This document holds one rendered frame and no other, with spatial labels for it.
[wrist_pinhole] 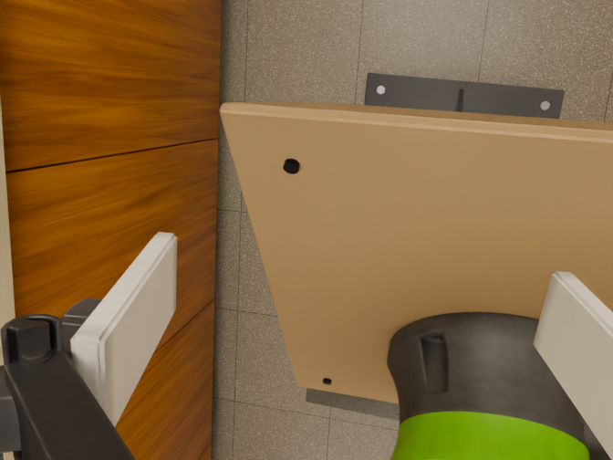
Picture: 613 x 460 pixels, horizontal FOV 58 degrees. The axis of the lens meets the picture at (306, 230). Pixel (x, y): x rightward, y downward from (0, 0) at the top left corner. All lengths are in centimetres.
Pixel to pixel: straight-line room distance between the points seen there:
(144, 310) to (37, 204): 73
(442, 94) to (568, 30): 32
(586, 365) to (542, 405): 19
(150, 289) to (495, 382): 25
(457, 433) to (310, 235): 15
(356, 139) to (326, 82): 126
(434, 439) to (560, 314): 18
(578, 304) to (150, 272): 13
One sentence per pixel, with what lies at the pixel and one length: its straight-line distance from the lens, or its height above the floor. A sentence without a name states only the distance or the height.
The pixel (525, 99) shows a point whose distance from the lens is 149.
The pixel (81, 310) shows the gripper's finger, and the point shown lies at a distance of 16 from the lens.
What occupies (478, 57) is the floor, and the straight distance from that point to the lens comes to 150.
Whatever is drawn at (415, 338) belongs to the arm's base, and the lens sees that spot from 39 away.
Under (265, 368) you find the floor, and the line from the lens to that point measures 175.
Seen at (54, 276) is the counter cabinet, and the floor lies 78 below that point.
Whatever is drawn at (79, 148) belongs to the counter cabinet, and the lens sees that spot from 96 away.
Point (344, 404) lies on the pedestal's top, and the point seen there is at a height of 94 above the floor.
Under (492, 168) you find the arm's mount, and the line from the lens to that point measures 26.
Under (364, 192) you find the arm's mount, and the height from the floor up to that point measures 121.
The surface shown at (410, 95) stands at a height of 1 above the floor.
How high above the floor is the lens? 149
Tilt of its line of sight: 72 degrees down
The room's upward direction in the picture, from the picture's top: 135 degrees counter-clockwise
